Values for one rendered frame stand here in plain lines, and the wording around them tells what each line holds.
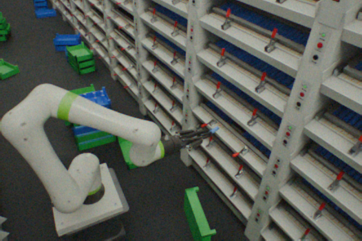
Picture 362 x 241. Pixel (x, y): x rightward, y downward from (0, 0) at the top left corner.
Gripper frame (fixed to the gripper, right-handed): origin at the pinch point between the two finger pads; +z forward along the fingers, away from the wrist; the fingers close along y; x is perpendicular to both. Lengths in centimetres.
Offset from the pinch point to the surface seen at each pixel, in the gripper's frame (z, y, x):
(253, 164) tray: 16.5, -21.6, 8.6
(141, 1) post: 12, 101, -39
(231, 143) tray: 17.2, -4.7, 8.2
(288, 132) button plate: 11.3, -34.3, -22.3
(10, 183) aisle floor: -88, 81, 75
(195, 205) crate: -2.4, -8.6, 44.0
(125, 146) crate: -7, 73, 64
